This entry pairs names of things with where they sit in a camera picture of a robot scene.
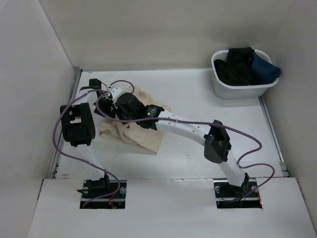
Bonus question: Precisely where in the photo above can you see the beige trousers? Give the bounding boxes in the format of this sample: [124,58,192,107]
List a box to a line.
[99,87,171,154]

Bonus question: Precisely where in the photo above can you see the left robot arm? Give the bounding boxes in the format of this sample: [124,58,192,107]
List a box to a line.
[56,79,120,199]

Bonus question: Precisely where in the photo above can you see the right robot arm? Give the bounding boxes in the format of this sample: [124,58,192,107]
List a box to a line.
[111,90,249,197]

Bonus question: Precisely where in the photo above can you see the black trousers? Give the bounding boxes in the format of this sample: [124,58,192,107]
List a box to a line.
[214,47,255,86]

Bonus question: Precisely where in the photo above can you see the navy blue trousers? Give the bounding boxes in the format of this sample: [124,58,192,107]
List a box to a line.
[251,53,281,85]

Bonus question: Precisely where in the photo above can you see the white laundry basket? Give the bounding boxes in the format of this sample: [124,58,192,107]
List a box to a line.
[211,49,279,99]

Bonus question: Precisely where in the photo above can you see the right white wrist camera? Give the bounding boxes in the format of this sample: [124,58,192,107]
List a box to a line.
[110,86,123,101]

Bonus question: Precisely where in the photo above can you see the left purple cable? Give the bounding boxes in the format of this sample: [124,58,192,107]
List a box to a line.
[52,79,136,208]

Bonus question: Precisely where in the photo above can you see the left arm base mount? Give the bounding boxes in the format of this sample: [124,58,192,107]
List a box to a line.
[77,178,127,210]

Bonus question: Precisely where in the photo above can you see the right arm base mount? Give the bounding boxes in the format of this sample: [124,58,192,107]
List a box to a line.
[213,179,263,209]

